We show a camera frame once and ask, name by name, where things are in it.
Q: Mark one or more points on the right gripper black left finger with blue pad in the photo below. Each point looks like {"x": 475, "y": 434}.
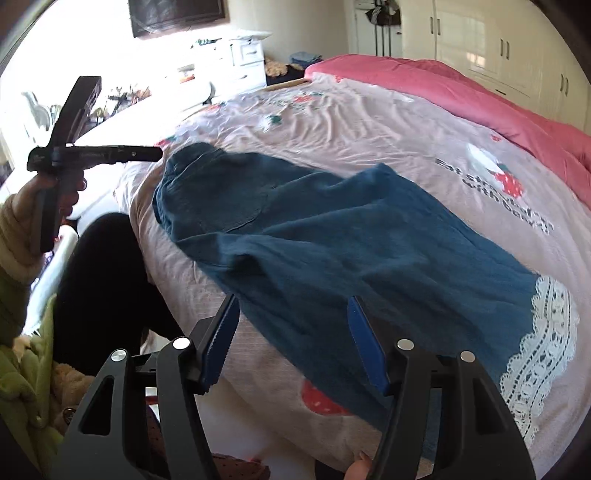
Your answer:
{"x": 108, "y": 438}

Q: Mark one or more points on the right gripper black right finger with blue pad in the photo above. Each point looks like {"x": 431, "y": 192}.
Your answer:
{"x": 478, "y": 437}

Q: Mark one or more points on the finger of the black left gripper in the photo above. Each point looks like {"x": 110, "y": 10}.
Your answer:
{"x": 119, "y": 154}

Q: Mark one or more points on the blue denim pants lace hem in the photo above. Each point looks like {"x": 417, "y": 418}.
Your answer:
{"x": 294, "y": 244}

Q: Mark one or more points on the person's left hand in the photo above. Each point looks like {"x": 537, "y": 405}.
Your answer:
{"x": 23, "y": 203}

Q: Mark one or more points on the pink strawberry print bedsheet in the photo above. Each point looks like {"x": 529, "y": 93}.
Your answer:
{"x": 498, "y": 188}

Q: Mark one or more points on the white drawer dresser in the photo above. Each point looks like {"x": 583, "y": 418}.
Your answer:
{"x": 226, "y": 65}

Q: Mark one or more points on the blue folded clothes pile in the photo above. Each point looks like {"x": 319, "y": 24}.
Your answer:
{"x": 302, "y": 60}

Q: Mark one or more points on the red pink folded quilt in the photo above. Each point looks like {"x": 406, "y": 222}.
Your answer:
{"x": 561, "y": 148}

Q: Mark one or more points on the hanging bags on door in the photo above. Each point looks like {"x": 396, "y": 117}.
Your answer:
{"x": 385, "y": 17}

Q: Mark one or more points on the white wardrobe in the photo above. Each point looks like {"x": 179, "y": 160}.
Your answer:
{"x": 509, "y": 47}

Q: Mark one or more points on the black wall television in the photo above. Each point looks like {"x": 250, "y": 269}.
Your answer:
{"x": 156, "y": 17}

